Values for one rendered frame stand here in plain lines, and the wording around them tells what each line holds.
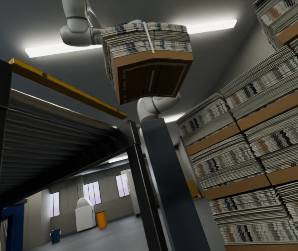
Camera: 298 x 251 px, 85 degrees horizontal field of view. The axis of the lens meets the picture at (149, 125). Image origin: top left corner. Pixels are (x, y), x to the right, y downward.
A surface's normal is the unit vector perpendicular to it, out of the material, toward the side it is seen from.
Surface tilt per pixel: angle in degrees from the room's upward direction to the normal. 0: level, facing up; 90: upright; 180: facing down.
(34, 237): 90
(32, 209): 90
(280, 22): 90
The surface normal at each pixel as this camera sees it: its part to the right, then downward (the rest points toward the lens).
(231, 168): -0.73, -0.10
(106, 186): 0.04, -0.43
